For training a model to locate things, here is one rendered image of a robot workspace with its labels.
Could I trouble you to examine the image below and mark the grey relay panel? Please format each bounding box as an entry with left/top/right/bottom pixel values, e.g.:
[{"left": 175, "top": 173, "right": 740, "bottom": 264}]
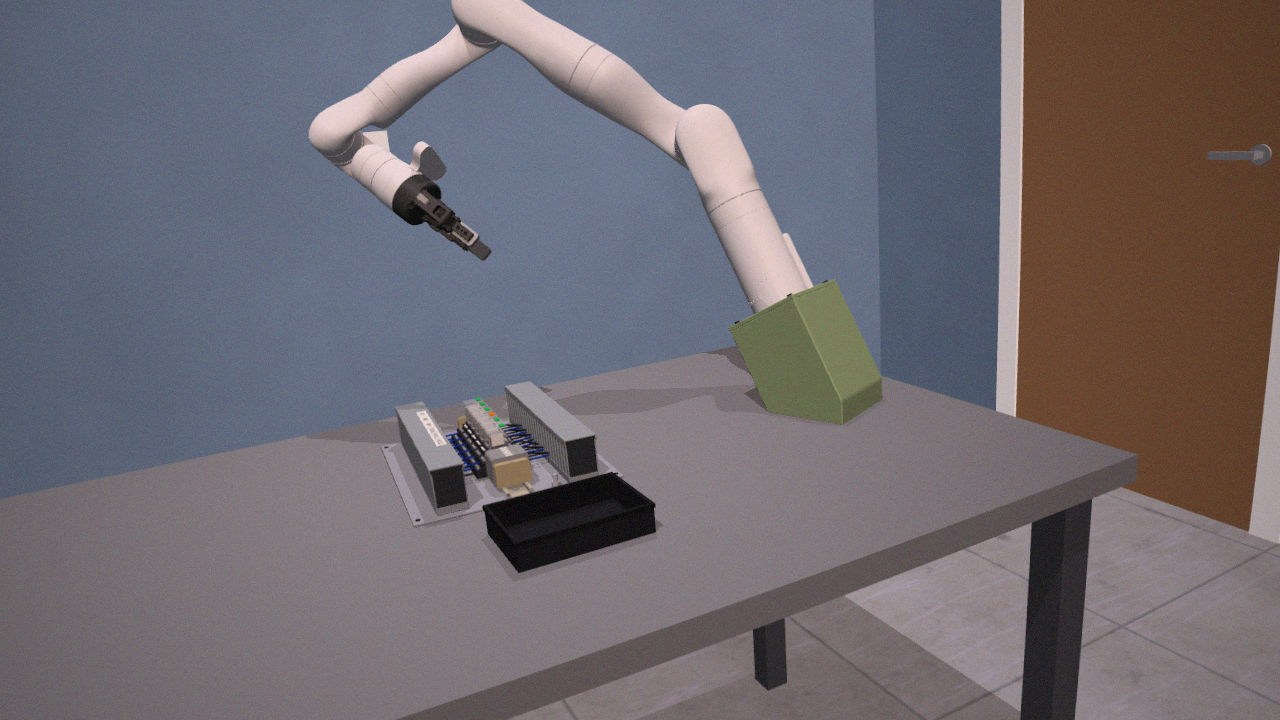
[{"left": 381, "top": 380, "right": 625, "bottom": 527}]

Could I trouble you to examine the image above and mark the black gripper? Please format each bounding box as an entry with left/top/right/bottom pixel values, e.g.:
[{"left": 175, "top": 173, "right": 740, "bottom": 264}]
[{"left": 392, "top": 174, "right": 492, "bottom": 261}]

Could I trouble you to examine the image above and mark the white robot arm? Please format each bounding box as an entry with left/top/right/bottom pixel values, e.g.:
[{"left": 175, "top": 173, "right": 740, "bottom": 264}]
[{"left": 308, "top": 0, "right": 813, "bottom": 314}]

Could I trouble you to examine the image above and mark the black rectangular tray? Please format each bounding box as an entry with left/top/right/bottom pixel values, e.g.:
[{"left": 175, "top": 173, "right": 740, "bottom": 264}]
[{"left": 483, "top": 471, "right": 652, "bottom": 573}]

